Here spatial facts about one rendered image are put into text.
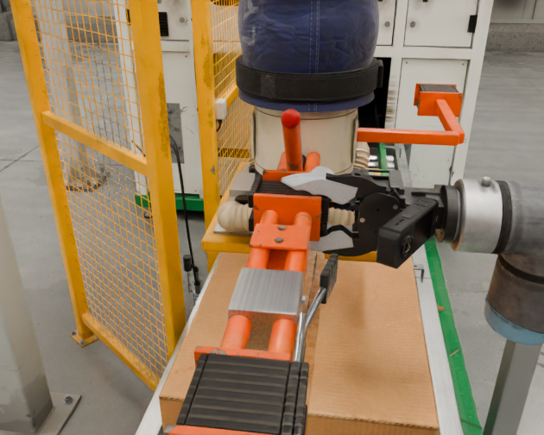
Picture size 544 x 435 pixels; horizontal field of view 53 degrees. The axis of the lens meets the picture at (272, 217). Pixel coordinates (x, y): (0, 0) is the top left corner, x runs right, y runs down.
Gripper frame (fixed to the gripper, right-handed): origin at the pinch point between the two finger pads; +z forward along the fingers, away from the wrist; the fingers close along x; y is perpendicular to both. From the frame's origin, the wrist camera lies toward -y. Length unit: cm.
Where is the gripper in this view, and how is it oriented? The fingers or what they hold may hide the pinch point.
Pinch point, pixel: (288, 212)
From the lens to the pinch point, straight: 67.0
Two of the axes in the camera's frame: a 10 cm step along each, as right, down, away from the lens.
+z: -9.9, -0.6, 1.1
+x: 0.0, -8.9, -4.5
